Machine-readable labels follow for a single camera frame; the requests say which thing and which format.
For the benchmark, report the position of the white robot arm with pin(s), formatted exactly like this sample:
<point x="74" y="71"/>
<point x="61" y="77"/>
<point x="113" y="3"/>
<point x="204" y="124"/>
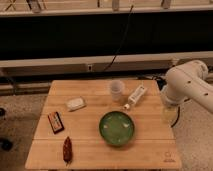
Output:
<point x="186" y="80"/>

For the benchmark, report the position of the green ceramic bowl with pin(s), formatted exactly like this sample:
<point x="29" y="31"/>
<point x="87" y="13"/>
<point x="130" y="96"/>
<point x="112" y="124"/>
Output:
<point x="116" y="128"/>

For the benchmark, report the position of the translucent plastic cup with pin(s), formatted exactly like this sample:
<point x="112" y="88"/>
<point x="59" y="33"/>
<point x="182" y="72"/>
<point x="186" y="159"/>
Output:
<point x="116" y="88"/>

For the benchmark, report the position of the white squeeze tube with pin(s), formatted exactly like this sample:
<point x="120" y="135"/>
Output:
<point x="135" y="96"/>

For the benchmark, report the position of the white wrapped packet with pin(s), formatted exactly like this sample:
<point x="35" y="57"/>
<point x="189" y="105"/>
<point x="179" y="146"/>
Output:
<point x="75" y="104"/>

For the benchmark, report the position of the wooden folding table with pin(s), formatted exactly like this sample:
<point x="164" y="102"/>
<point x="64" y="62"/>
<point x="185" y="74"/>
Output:
<point x="153" y="145"/>

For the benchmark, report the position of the dark rectangular snack box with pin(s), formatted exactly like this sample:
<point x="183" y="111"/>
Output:
<point x="55" y="122"/>

